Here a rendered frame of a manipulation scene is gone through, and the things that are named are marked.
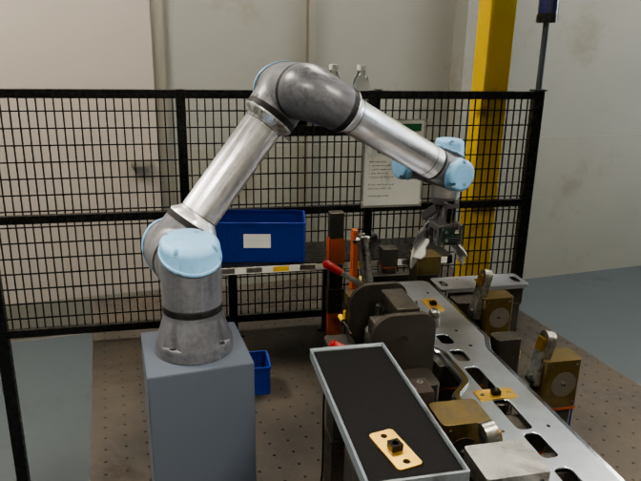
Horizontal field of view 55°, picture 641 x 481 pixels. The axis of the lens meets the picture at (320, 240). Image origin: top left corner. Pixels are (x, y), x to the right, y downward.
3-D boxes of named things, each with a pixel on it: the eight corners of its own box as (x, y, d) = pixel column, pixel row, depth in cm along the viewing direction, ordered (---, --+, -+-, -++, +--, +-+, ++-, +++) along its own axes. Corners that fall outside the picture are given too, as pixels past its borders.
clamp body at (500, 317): (511, 408, 177) (525, 297, 167) (473, 413, 175) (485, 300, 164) (500, 397, 183) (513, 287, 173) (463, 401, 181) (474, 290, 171)
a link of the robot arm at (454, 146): (425, 136, 157) (452, 135, 160) (423, 178, 160) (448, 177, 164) (445, 141, 150) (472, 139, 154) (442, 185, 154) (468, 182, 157)
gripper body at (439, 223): (435, 248, 159) (439, 202, 155) (423, 238, 167) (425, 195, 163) (463, 246, 160) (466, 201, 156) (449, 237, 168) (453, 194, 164)
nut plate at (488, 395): (509, 387, 130) (509, 383, 130) (518, 397, 126) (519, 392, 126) (472, 391, 128) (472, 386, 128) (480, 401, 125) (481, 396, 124)
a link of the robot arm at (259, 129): (140, 272, 121) (299, 49, 123) (126, 250, 133) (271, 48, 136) (189, 300, 127) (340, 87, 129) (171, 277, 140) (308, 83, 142)
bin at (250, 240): (305, 261, 195) (305, 222, 192) (209, 261, 194) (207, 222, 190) (303, 246, 211) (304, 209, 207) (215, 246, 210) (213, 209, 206)
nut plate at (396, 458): (423, 465, 80) (423, 457, 80) (398, 472, 79) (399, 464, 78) (391, 429, 88) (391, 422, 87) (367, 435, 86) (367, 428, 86)
